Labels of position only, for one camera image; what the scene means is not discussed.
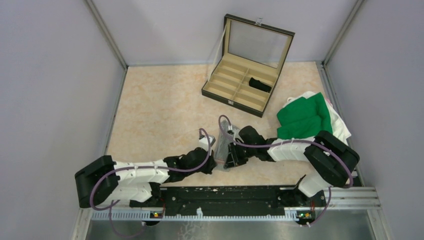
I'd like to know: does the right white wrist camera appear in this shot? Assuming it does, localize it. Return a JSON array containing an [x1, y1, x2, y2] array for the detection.
[[227, 125, 243, 143]]

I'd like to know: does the grey striped underwear orange trim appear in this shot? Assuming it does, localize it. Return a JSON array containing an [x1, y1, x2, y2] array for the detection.
[[213, 119, 238, 172]]

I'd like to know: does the black leather compartment box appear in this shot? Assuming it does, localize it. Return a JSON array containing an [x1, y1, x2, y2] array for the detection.
[[201, 13, 295, 118]]

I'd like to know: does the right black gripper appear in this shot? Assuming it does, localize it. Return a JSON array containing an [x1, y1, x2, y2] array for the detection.
[[225, 140, 257, 168]]

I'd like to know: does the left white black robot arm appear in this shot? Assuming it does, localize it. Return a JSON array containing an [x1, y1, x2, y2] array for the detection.
[[74, 147, 216, 209]]

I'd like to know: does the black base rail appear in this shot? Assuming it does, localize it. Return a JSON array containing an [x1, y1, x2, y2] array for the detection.
[[129, 185, 326, 217]]

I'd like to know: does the green cloth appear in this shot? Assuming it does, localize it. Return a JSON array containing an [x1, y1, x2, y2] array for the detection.
[[276, 93, 333, 140]]

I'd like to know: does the white cloth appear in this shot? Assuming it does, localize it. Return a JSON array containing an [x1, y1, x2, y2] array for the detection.
[[283, 91, 352, 145]]

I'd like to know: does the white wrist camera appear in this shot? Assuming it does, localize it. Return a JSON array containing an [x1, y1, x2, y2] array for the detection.
[[198, 135, 216, 152], [227, 125, 243, 143]]

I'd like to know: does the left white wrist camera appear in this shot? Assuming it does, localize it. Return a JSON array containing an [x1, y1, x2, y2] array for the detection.
[[198, 135, 216, 152]]

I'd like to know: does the black underwear with beige waistband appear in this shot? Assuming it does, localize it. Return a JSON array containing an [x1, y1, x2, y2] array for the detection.
[[248, 77, 272, 93]]

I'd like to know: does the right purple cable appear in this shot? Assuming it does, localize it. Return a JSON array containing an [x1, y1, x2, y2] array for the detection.
[[217, 114, 355, 228]]

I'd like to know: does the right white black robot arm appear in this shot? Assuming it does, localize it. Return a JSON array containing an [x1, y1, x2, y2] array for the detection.
[[221, 125, 360, 206]]

